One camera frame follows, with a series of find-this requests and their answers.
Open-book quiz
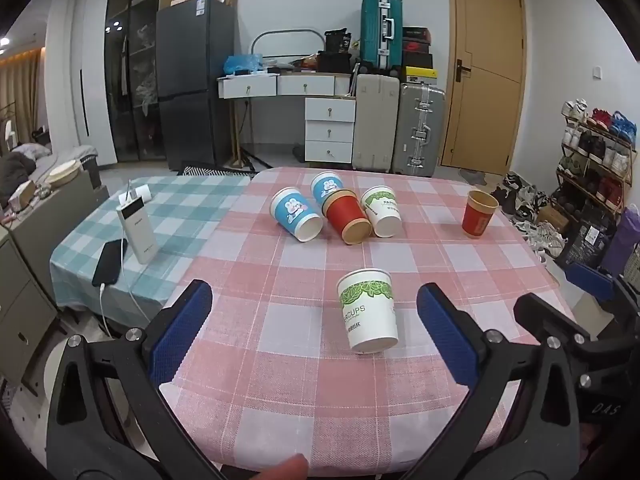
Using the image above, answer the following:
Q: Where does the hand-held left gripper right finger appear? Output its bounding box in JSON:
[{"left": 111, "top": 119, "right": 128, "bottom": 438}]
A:
[{"left": 400, "top": 282, "right": 585, "bottom": 480}]

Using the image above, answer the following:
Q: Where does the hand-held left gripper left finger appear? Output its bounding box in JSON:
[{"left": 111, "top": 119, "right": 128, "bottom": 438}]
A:
[{"left": 45, "top": 279, "right": 236, "bottom": 480}]

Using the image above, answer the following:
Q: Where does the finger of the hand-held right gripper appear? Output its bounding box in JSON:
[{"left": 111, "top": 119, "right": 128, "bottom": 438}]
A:
[
  {"left": 565, "top": 262, "right": 640, "bottom": 333},
  {"left": 514, "top": 292, "right": 594, "bottom": 344}
]

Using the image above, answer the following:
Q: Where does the white green-leaf paper cup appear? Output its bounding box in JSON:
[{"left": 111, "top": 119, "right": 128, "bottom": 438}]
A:
[
  {"left": 361, "top": 185, "right": 403, "bottom": 239},
  {"left": 336, "top": 268, "right": 399, "bottom": 354}
]

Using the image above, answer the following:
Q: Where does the red paper cup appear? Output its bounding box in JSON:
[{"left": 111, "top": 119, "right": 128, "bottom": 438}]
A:
[
  {"left": 461, "top": 190, "right": 500, "bottom": 239},
  {"left": 321, "top": 189, "right": 373, "bottom": 246}
]

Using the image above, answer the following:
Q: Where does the blue rabbit paper cup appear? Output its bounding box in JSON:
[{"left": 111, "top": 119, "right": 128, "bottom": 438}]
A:
[
  {"left": 310, "top": 172, "right": 345, "bottom": 208},
  {"left": 270, "top": 187, "right": 324, "bottom": 242}
]

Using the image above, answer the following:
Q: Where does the person's left hand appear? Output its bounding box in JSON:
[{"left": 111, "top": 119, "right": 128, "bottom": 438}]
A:
[{"left": 259, "top": 453, "right": 309, "bottom": 480}]

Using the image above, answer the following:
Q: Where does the black printed bag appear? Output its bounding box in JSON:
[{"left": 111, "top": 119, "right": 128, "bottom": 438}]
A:
[{"left": 555, "top": 220, "right": 618, "bottom": 268}]

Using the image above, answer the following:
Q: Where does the purple bag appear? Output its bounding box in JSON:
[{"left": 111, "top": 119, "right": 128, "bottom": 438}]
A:
[{"left": 600, "top": 207, "right": 640, "bottom": 276}]

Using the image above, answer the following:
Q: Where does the pile of shoes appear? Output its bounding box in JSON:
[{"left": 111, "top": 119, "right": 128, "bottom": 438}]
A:
[{"left": 490, "top": 172, "right": 568, "bottom": 261}]

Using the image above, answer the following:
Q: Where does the black smartphone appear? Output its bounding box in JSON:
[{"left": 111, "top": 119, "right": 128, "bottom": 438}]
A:
[{"left": 92, "top": 239, "right": 124, "bottom": 287}]

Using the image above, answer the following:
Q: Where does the white power bank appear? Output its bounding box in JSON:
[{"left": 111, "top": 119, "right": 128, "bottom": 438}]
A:
[{"left": 116, "top": 203, "right": 160, "bottom": 265}]

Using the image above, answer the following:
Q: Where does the shoe rack with shoes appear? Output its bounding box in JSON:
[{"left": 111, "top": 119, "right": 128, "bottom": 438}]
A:
[{"left": 556, "top": 100, "right": 639, "bottom": 212}]

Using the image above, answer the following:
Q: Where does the teal checked tablecloth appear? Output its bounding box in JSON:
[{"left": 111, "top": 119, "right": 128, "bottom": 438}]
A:
[{"left": 49, "top": 174, "right": 258, "bottom": 341}]

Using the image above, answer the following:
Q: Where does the pink checked tablecloth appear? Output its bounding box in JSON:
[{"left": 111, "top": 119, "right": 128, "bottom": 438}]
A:
[{"left": 155, "top": 166, "right": 576, "bottom": 477}]

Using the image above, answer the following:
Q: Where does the small white device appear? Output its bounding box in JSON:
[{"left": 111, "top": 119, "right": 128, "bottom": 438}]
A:
[{"left": 126, "top": 179, "right": 152, "bottom": 207}]

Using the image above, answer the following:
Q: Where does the striped rug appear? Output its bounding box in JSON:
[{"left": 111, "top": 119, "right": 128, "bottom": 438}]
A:
[{"left": 177, "top": 165, "right": 261, "bottom": 177}]

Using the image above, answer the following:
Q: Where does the round wooden tray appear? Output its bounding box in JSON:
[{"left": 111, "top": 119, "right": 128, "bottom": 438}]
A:
[{"left": 46, "top": 159, "right": 82, "bottom": 184}]

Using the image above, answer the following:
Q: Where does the silver suitcase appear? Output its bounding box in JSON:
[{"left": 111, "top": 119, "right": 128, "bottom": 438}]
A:
[{"left": 391, "top": 82, "right": 447, "bottom": 177}]

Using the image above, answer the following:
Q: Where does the grey sofa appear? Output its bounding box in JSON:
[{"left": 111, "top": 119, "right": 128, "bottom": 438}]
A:
[{"left": 0, "top": 144, "right": 98, "bottom": 202}]

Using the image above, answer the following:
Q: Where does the beige suitcase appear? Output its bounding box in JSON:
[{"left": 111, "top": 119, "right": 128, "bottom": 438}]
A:
[{"left": 352, "top": 74, "right": 401, "bottom": 172}]

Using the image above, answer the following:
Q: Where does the white drawer unit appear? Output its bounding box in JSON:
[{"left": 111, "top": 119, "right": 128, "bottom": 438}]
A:
[{"left": 304, "top": 97, "right": 357, "bottom": 163}]

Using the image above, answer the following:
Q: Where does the wooden door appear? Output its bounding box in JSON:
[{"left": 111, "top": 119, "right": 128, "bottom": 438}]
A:
[{"left": 438, "top": 0, "right": 526, "bottom": 175}]

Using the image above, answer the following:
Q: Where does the dark grey refrigerator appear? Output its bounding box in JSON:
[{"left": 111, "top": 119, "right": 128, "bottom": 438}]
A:
[{"left": 156, "top": 0, "right": 236, "bottom": 172}]

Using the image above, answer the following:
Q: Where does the yellow and black box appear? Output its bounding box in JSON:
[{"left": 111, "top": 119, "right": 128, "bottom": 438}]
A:
[{"left": 404, "top": 66, "right": 440, "bottom": 85}]

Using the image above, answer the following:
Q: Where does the glass door cabinet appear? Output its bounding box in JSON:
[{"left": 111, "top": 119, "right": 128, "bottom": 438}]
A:
[{"left": 105, "top": 0, "right": 168, "bottom": 163}]

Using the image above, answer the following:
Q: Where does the white desk with drawers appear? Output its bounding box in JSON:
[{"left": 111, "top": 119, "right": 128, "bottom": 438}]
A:
[{"left": 217, "top": 72, "right": 358, "bottom": 102}]

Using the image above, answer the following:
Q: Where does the blue plastic bag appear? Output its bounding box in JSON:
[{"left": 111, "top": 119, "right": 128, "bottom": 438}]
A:
[{"left": 223, "top": 52, "right": 264, "bottom": 76}]

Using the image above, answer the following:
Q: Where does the white wardrobe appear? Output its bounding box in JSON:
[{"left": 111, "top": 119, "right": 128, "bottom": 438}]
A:
[{"left": 45, "top": 0, "right": 113, "bottom": 171}]

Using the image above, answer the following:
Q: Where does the beige curtain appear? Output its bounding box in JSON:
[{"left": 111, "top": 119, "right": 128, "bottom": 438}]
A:
[{"left": 0, "top": 47, "right": 46, "bottom": 146}]

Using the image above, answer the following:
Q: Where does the stack of black shoe boxes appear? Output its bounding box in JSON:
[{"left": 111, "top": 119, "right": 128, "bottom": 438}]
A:
[{"left": 401, "top": 26, "right": 434, "bottom": 68}]

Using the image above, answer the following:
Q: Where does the teal suitcase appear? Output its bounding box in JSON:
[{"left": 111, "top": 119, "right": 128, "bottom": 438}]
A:
[{"left": 360, "top": 0, "right": 404, "bottom": 78}]

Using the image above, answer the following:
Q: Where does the white charging cable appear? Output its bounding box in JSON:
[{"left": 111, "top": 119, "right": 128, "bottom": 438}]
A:
[{"left": 98, "top": 247, "right": 153, "bottom": 338}]

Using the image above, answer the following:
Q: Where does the curved metal frame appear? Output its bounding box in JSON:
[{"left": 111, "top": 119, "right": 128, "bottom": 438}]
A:
[{"left": 250, "top": 29, "right": 326, "bottom": 59}]

